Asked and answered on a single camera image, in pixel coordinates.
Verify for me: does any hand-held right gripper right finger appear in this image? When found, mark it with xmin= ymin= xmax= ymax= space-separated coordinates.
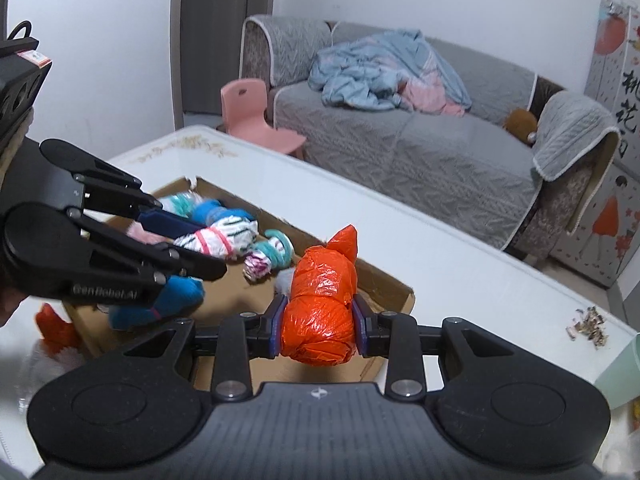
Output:
xmin=351 ymin=296 xmax=523 ymax=402

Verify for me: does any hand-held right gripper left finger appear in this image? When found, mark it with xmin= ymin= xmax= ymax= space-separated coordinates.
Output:
xmin=122 ymin=295 xmax=287 ymax=403

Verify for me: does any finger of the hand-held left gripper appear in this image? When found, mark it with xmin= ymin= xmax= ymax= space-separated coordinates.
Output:
xmin=40 ymin=138 xmax=202 ymax=242
xmin=81 ymin=216 xmax=229 ymax=287

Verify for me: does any pink fluffy ball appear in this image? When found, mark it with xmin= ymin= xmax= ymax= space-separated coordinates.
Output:
xmin=125 ymin=222 xmax=167 ymax=246

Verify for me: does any orange plastic bag bundle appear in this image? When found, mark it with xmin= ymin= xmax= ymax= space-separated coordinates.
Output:
xmin=279 ymin=225 xmax=360 ymax=367
xmin=34 ymin=302 xmax=84 ymax=357

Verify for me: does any cardboard box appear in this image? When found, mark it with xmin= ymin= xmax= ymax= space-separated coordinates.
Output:
xmin=65 ymin=176 xmax=416 ymax=392

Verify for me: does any blue sock roll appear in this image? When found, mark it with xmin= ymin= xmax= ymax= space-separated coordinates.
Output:
xmin=107 ymin=275 xmax=206 ymax=332
xmin=192 ymin=199 xmax=254 ymax=226

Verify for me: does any teal sock roll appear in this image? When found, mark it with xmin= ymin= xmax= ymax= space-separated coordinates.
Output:
xmin=160 ymin=192 xmax=201 ymax=219

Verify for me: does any white striped bundle pink band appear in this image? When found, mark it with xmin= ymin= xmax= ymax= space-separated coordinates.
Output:
xmin=174 ymin=215 xmax=260 ymax=261

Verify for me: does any pink plastic chair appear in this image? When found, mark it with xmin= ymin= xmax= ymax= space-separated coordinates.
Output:
xmin=220 ymin=79 xmax=307 ymax=161

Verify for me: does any grey sofa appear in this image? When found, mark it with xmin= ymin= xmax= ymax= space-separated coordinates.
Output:
xmin=241 ymin=14 xmax=621 ymax=267

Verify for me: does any grey door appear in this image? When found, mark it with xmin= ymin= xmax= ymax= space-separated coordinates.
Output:
xmin=172 ymin=0 xmax=279 ymax=117

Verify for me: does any pile of seed shells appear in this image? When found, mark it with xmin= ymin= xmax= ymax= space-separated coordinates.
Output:
xmin=565 ymin=306 xmax=609 ymax=349

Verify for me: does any pink cloth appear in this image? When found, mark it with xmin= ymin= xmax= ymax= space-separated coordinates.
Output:
xmin=397 ymin=77 xmax=469 ymax=119

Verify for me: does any light blue blanket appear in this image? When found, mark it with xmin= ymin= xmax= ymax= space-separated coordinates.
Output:
xmin=307 ymin=29 xmax=474 ymax=114

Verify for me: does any brown plush toy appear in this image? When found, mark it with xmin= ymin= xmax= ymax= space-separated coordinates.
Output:
xmin=502 ymin=108 xmax=540 ymax=147

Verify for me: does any zebra bundle teal ring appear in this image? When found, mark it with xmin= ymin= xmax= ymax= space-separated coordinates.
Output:
xmin=243 ymin=230 xmax=296 ymax=281

